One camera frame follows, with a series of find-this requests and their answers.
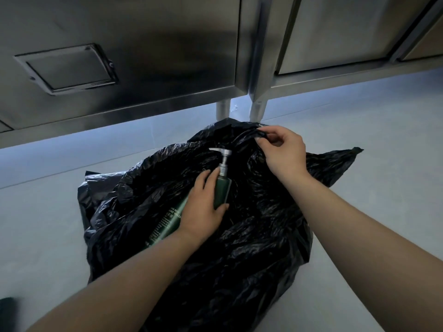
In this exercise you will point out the round steel cabinet leg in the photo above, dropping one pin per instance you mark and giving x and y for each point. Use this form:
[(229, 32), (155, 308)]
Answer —
[(258, 111), (223, 109)]

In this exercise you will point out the person's left middle finger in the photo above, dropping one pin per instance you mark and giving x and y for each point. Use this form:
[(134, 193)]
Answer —
[(202, 179)]

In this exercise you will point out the person's left forearm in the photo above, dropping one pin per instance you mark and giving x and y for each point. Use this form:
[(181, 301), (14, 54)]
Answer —
[(131, 283)]

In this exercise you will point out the person's right thumb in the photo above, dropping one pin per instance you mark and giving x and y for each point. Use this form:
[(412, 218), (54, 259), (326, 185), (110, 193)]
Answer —
[(262, 145)]

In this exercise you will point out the dark blurred object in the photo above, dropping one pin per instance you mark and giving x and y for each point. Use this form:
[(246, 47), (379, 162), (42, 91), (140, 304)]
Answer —
[(7, 314)]

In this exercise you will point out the dark green pump bottle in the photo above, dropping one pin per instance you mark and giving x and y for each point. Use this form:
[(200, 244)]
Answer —
[(222, 190)]

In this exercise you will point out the black plastic garbage bag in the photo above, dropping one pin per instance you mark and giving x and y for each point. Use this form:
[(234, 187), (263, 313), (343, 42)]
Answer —
[(242, 245)]

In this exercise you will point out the person's right hand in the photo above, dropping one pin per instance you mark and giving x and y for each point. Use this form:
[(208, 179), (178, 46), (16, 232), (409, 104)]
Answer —
[(287, 159)]

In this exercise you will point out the person's right forearm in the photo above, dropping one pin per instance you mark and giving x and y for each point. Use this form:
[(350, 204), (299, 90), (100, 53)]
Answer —
[(367, 248)]

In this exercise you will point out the steel cabinet with plain doors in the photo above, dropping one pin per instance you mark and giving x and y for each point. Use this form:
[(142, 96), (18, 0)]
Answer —
[(346, 34)]

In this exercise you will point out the person's left thumb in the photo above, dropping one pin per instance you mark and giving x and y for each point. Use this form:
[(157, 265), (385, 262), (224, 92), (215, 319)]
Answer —
[(221, 209)]

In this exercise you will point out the person's left hand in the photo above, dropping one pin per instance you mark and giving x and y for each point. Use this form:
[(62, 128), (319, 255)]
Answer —
[(199, 210)]

